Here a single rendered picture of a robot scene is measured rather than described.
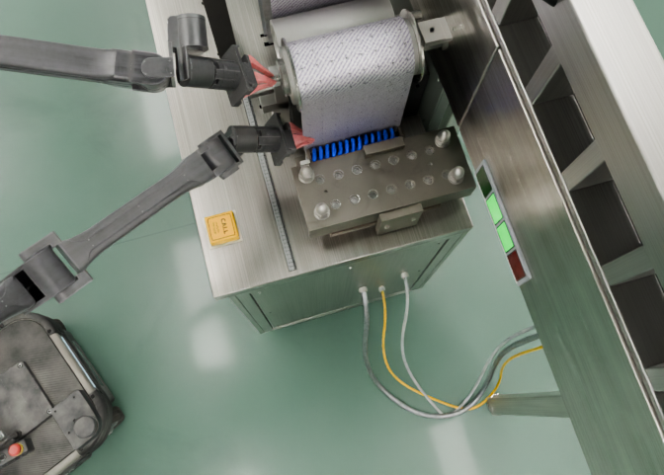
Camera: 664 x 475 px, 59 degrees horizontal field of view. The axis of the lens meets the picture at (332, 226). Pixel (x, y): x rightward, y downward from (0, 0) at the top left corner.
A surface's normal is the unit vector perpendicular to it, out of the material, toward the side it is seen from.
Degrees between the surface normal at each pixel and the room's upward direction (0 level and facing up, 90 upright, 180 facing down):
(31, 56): 24
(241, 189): 0
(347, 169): 0
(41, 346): 0
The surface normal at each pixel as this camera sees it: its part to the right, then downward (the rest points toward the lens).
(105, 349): 0.01, -0.29
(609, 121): -0.96, 0.26
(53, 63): 0.23, 0.05
